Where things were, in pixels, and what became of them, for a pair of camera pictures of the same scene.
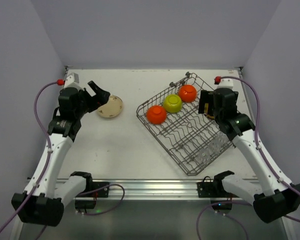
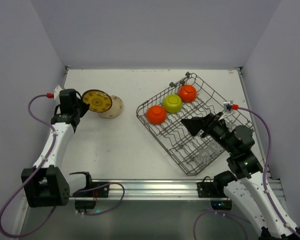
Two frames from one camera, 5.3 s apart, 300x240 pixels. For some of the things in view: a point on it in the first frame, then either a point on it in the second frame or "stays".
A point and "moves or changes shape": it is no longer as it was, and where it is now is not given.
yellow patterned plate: (206, 111) moves or changes shape
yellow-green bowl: (172, 103) stays
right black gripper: (210, 104) to (206, 124)
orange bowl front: (156, 114) stays
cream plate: (112, 109) stays
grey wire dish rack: (193, 139) stays
